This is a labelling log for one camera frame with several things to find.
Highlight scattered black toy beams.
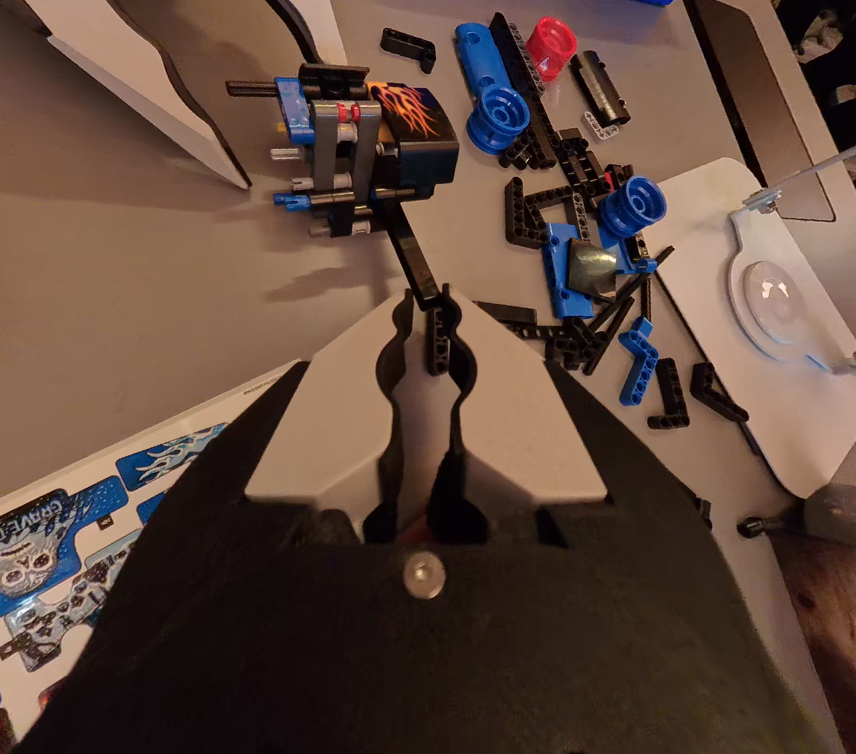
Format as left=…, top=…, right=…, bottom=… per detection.
left=380, top=12, right=751, bottom=432

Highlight black square panel piece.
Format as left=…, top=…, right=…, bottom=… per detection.
left=567, top=238, right=619, bottom=295

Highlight red toy wheel hub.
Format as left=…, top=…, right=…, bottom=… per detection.
left=525, top=16, right=579, bottom=83

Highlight colourful sticker sheet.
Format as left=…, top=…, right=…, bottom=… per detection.
left=0, top=366, right=298, bottom=745

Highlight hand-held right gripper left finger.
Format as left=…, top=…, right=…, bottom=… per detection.
left=244, top=289, right=414, bottom=544

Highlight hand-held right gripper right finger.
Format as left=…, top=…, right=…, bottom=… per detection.
left=427, top=283, right=609, bottom=544

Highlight blue curved panel piece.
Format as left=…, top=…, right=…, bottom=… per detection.
left=455, top=23, right=519, bottom=120

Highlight blue angled beam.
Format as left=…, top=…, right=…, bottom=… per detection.
left=617, top=316, right=661, bottom=407

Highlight grey desk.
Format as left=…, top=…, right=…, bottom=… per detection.
left=0, top=0, right=847, bottom=754

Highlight partly built toy brick model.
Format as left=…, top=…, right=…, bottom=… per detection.
left=226, top=62, right=462, bottom=375

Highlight blue toy wheel hub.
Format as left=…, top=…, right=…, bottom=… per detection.
left=466, top=86, right=531, bottom=155
left=597, top=176, right=667, bottom=242

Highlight white rounded board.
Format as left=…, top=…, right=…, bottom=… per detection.
left=645, top=158, right=856, bottom=499

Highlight blue toy panel piece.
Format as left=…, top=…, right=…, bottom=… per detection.
left=618, top=233, right=661, bottom=275
left=540, top=222, right=597, bottom=320

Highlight black curved panel piece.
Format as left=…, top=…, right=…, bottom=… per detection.
left=570, top=51, right=631, bottom=127

